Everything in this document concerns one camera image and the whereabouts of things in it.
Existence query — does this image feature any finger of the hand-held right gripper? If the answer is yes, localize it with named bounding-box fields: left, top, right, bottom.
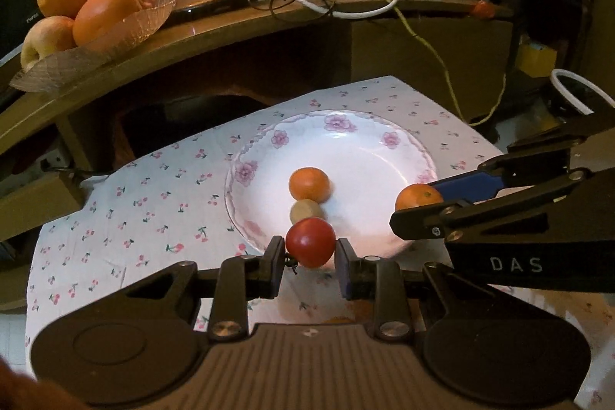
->
left=389, top=170, right=593, bottom=244
left=427, top=115, right=615, bottom=204

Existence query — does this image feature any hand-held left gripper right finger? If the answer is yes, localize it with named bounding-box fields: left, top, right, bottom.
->
left=335, top=238, right=503, bottom=342

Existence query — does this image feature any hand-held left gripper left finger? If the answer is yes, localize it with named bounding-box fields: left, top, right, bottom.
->
left=114, top=236, right=286, bottom=342

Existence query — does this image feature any small tangerine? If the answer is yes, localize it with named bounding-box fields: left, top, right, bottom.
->
left=288, top=167, right=332, bottom=203
left=395, top=183, right=444, bottom=212

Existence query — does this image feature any small red tomato with stem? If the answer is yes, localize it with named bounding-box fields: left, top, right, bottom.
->
left=285, top=218, right=336, bottom=269

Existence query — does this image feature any white floral plate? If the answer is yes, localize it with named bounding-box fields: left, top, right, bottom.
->
left=224, top=110, right=439, bottom=261

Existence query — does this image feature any brown kiwi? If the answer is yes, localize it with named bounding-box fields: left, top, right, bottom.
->
left=289, top=199, right=327, bottom=224

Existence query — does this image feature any cherry print tablecloth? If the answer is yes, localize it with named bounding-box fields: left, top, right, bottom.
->
left=26, top=75, right=503, bottom=344

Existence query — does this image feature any wooden television cabinet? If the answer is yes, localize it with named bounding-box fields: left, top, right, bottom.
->
left=0, top=0, right=516, bottom=311

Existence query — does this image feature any glass fruit dish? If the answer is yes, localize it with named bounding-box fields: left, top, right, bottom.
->
left=10, top=0, right=178, bottom=93

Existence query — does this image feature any large orange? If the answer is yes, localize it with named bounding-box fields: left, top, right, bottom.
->
left=72, top=0, right=144, bottom=48

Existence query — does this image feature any yellow apple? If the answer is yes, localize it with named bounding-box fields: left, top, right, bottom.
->
left=20, top=16, right=76, bottom=73

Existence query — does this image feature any yellow cable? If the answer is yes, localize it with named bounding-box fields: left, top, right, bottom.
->
left=175, top=0, right=508, bottom=126

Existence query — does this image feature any thick white cable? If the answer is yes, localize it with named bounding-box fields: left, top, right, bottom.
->
left=550, top=68, right=615, bottom=115

